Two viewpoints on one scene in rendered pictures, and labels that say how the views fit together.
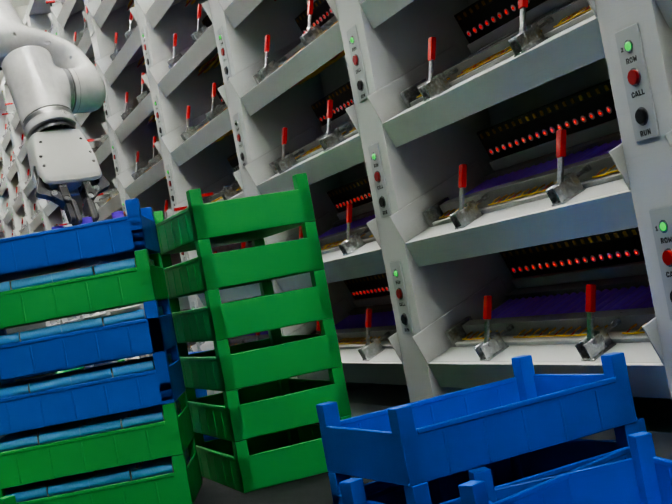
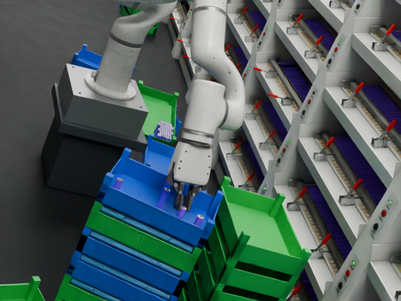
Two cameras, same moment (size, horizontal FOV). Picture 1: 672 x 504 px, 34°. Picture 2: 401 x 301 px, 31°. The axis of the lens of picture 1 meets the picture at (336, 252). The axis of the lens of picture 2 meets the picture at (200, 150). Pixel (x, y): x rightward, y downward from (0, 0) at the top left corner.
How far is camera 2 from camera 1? 107 cm
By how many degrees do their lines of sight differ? 24
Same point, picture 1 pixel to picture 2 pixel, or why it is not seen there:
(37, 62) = (213, 98)
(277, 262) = (264, 286)
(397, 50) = not seen: outside the picture
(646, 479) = not seen: outside the picture
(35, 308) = (129, 238)
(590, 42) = not seen: outside the picture
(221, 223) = (249, 257)
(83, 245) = (172, 227)
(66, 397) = (117, 284)
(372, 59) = (391, 227)
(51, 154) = (187, 162)
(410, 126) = (379, 288)
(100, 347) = (148, 275)
